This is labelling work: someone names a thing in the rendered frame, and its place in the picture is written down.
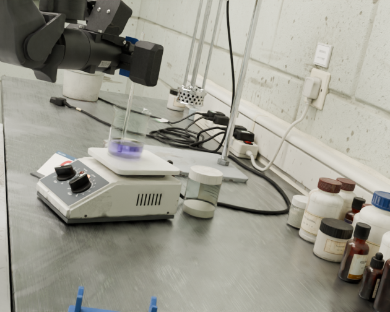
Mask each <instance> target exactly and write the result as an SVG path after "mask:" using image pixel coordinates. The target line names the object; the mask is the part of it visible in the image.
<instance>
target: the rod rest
mask: <svg viewBox="0 0 390 312"><path fill-rule="evenodd" d="M83 294H84V287H81V286H79V289H78V293H77V300H76V305H75V306H74V305H71V306H69V309H68V312H120V311H111V310H102V309H97V308H88V307H83V306H81V304H82V298H83ZM156 304H157V297H151V300H150V306H149V312H157V306H156Z"/></svg>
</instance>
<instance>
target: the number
mask: <svg viewBox="0 0 390 312"><path fill-rule="evenodd" d="M71 162H73V161H72V160H70V159H68V158H66V157H63V156H61V155H58V154H55V155H54V156H53V157H52V158H51V159H50V160H49V161H48V162H47V163H46V164H45V165H44V166H43V167H42V168H41V169H40V170H41V171H43V172H46V173H48V174H50V173H52V172H54V171H55V170H54V167H55V166H60V165H68V164H70V163H71Z"/></svg>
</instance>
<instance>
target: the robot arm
mask: <svg viewBox="0 0 390 312"><path fill-rule="evenodd" d="M131 16H132V9H131V8H130V7H129V6H128V5H126V4H125V3H124V2H123V1H122V0H94V1H93V0H40V3H39V9H38V8H37V6H36V5H35V3H34V2H33V0H0V62H2V63H8V64H12V65H16V66H20V67H26V68H29V69H32V70H33V71H34V75H35V77H36V78H37V79H38V80H43V81H46V82H51V83H55V82H56V77H57V70H58V69H72V70H80V71H84V72H87V73H89V74H94V73H95V71H99V72H103V73H105V74H109V75H114V74H115V70H117V69H119V75H122V76H125V77H129V79H130V80H131V81H133V82H135V83H137V84H141V85H144V86H147V87H154V86H156V85H157V82H158V76H159V72H160V66H161V62H162V56H163V50H164V49H163V46H162V45H159V44H156V43H152V42H149V41H142V40H140V41H139V40H138V39H137V38H133V37H128V36H126V38H125V37H119V35H120V34H122V32H123V30H124V28H125V26H126V24H127V22H128V20H129V18H130V17H131ZM78 20H83V21H86V24H87V25H83V24H78V23H77V21H78ZM65 23H69V25H68V26H67V27H66V28H64V26H65Z"/></svg>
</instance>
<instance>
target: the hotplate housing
mask: <svg viewBox="0 0 390 312"><path fill-rule="evenodd" d="M78 160H80V161H81V162H82V163H83V164H85V165H87V166H88V167H89V168H90V169H92V170H93V171H94V172H96V173H97V174H99V175H100V176H101V177H103V178H104V179H106V180H107V181H108V182H109V184H108V185H106V186H104V187H102V188H100V189H99V190H97V191H95V192H93V193H92V194H89V195H88V196H86V197H84V198H83V199H81V200H79V201H77V202H75V203H73V204H72V205H70V206H68V205H67V204H66V203H64V202H63V201H62V200H61V199H60V198H59V197H57V195H55V193H53V192H52V191H51V190H50V189H49V188H47V187H46V186H45V185H44V184H43V183H42V182H41V181H39V182H38V183H37V186H36V190H37V196H38V197H40V198H41V199H42V200H43V201H44V202H45V203H46V204H47V205H48V206H49V207H50V208H52V209H53V210H54V211H55V212H56V213H57V214H58V215H59V216H60V217H61V218H62V219H63V220H64V221H65V222H66V223H89V222H116V221H130V220H157V219H173V218H174V216H175V215H174V214H175V213H176V210H177V207H178V201H179V197H180V191H181V186H182V183H180V180H178V179H176V178H175V177H173V176H171V175H120V174H117V173H115V172H114V171H113V170H111V169H109V168H108V167H107V166H105V165H104V164H102V163H101V162H99V161H98V160H97V159H95V158H93V157H84V158H79V159H78ZM75 161H76V160H75ZM75 161H74V162H75ZM71 163H72V162H71Z"/></svg>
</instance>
